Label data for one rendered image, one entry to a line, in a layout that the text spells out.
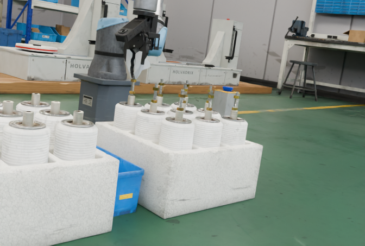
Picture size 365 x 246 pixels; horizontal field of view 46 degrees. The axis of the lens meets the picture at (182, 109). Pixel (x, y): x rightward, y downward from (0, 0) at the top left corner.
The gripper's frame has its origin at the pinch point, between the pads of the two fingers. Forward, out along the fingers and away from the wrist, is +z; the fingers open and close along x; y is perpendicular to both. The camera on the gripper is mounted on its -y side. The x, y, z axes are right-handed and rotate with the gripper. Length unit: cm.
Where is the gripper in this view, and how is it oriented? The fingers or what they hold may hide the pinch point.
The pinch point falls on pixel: (132, 74)
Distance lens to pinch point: 137.2
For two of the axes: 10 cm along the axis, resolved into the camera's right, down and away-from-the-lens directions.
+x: -8.2, -1.9, 5.4
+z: -1.3, 9.8, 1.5
